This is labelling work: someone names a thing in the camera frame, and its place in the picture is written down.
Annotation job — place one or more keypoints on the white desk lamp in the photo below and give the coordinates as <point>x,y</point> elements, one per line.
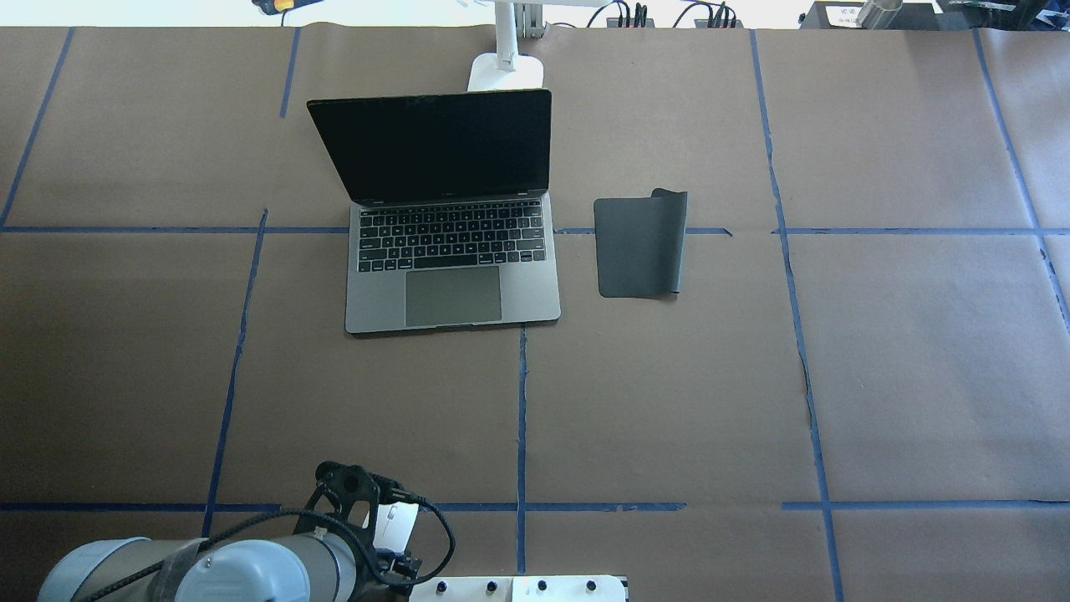
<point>505,68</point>

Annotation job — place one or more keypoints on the black mouse pad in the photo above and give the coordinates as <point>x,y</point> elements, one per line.
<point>640,244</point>

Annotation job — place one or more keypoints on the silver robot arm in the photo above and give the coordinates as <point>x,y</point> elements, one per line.
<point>330,550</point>

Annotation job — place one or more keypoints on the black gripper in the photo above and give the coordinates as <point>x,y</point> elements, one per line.
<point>399,565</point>

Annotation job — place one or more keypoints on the white pedestal column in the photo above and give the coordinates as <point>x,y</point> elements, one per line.
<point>593,587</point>

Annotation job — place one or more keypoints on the black power strip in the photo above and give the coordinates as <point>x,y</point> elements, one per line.
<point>621,15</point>
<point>708,15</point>

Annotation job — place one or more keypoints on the black power strip near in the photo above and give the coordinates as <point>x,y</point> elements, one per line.
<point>708,15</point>

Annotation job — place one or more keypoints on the grey laptop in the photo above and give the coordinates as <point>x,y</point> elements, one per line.
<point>451,220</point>

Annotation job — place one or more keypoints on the silver metal cylinder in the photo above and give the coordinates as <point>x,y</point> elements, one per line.
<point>878,14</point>

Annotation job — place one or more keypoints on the white computer mouse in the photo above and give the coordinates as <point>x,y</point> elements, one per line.
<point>394,525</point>

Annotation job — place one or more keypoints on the black power strip far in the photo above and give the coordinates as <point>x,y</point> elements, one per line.
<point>621,15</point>

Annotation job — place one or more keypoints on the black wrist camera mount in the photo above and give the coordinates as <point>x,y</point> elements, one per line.
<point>347,485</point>

